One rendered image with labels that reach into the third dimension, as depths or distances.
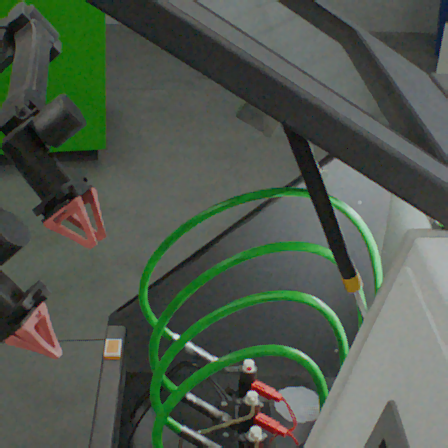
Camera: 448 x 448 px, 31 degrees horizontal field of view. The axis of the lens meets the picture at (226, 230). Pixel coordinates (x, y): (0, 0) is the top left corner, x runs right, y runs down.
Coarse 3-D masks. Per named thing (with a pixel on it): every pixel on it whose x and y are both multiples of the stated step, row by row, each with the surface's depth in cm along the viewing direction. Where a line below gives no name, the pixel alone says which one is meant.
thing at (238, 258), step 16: (240, 256) 113; (256, 256) 113; (208, 272) 114; (192, 288) 115; (176, 304) 116; (160, 320) 117; (160, 336) 119; (192, 400) 124; (208, 416) 126; (224, 416) 126
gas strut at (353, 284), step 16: (304, 144) 78; (304, 160) 79; (304, 176) 80; (320, 176) 80; (320, 192) 81; (320, 208) 82; (336, 224) 83; (336, 240) 84; (336, 256) 85; (352, 272) 86; (352, 288) 87
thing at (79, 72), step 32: (0, 0) 409; (32, 0) 413; (64, 0) 418; (64, 32) 426; (96, 32) 430; (64, 64) 434; (96, 64) 439; (0, 96) 432; (96, 96) 447; (96, 128) 456; (0, 160) 453; (64, 160) 464
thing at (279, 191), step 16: (256, 192) 117; (272, 192) 117; (288, 192) 117; (304, 192) 117; (208, 208) 118; (224, 208) 118; (336, 208) 119; (192, 224) 119; (176, 240) 120; (368, 240) 121; (160, 256) 121; (144, 272) 123; (144, 288) 124; (144, 304) 125
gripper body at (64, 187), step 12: (48, 156) 121; (36, 168) 120; (48, 168) 120; (60, 168) 122; (36, 180) 120; (48, 180) 120; (60, 180) 121; (72, 180) 122; (84, 180) 127; (36, 192) 122; (48, 192) 120; (60, 192) 118; (60, 204) 123
